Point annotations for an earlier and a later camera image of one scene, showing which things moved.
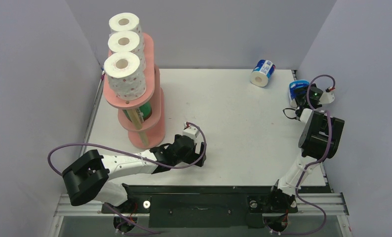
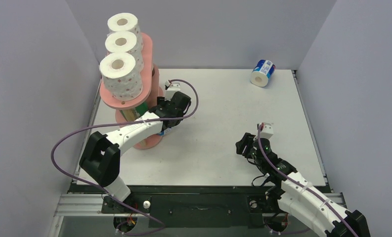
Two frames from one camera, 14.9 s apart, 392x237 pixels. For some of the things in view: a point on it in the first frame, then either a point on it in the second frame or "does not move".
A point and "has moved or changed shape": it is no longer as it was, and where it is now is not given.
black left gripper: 194,157 → 162,102
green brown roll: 144,112 has moved or changed shape
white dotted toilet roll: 125,41 does not move
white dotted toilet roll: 126,75 has moved or changed shape
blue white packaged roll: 264,69 does not move
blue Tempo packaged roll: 296,88 → 165,132
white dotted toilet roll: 125,21 does not move
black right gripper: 299,99 → 245,145
